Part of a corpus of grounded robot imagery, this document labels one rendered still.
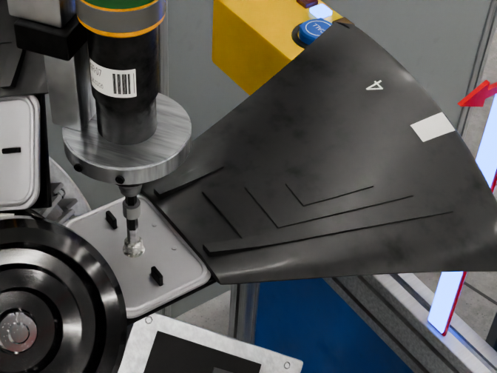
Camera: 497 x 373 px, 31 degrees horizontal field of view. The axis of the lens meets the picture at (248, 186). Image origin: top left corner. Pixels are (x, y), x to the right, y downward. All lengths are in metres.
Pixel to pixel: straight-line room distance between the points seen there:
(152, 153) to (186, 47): 1.03
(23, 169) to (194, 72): 1.05
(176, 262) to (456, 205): 0.20
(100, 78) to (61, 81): 0.03
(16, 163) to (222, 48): 0.54
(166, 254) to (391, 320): 0.49
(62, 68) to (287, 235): 0.19
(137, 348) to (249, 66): 0.42
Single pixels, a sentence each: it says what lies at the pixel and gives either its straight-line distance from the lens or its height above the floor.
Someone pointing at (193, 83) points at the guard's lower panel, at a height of 0.67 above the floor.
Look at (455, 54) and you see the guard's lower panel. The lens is 2.05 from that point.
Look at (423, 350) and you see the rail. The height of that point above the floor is 0.83.
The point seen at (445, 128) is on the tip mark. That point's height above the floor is 1.19.
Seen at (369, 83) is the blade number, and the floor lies 1.20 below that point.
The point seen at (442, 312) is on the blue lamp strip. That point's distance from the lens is 0.94.
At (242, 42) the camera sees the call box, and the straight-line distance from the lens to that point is 0.98.
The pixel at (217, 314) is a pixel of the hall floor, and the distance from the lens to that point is 2.04.
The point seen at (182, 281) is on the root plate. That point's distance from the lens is 0.55.
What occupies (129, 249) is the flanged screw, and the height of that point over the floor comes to 1.19.
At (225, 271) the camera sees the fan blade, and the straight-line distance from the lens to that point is 0.55.
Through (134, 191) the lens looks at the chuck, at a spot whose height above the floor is 1.24.
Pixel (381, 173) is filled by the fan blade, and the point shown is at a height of 1.19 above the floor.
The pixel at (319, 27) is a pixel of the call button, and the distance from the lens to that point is 0.95.
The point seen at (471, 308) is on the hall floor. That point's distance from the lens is 2.16.
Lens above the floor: 1.60
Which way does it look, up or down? 43 degrees down
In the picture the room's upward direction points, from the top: 4 degrees clockwise
